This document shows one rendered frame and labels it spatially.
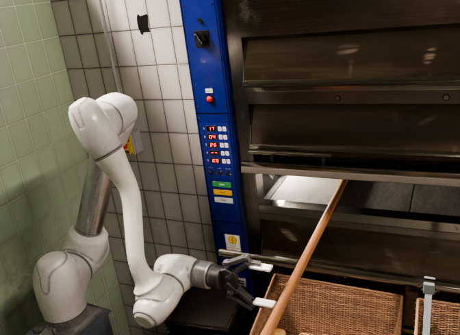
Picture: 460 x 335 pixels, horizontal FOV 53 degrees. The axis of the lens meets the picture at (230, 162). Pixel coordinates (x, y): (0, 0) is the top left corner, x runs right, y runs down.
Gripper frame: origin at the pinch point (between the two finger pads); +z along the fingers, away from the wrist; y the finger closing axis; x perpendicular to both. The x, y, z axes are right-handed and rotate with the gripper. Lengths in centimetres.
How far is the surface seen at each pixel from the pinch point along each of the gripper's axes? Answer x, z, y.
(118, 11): -54, -80, -83
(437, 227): -55, 46, 4
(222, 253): -17.4, -25.2, 2.9
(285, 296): 4.3, 6.7, -0.7
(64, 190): -34, -115, -7
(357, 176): -40.5, 19.6, -21.4
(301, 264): -12.5, 6.5, -0.9
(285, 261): -17.9, -1.2, 2.6
